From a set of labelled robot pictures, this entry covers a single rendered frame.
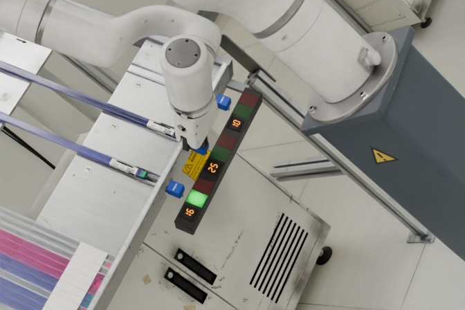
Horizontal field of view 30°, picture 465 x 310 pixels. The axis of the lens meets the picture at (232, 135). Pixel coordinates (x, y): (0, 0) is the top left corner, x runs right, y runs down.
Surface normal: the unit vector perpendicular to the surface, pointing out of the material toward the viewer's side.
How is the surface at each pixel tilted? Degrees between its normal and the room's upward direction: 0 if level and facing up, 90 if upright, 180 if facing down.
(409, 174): 90
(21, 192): 90
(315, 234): 90
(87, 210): 47
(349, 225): 0
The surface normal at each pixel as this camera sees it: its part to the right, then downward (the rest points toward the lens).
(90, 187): -0.05, -0.47
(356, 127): -0.38, 0.80
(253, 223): 0.59, -0.01
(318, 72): -0.15, 0.69
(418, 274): -0.70, -0.58
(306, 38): 0.15, 0.45
